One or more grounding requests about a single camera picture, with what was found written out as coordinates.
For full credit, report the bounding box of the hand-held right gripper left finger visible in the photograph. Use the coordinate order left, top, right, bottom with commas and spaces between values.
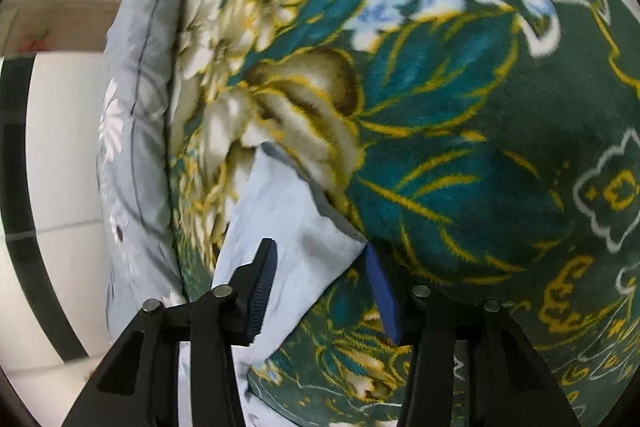
62, 238, 278, 427

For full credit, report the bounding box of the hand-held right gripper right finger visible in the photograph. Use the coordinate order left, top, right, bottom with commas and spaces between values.
365, 244, 583, 427

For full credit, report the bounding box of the light blue shirt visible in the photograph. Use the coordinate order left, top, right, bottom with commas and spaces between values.
177, 142, 368, 427

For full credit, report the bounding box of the teal floral fleece blanket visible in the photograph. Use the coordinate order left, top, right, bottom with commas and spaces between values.
165, 0, 640, 427

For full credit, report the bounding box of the grey-blue daisy print duvet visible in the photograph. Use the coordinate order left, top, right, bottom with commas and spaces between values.
95, 0, 221, 343

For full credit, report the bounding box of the white wardrobe with black stripe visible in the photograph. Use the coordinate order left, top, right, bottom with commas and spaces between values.
0, 52, 121, 388

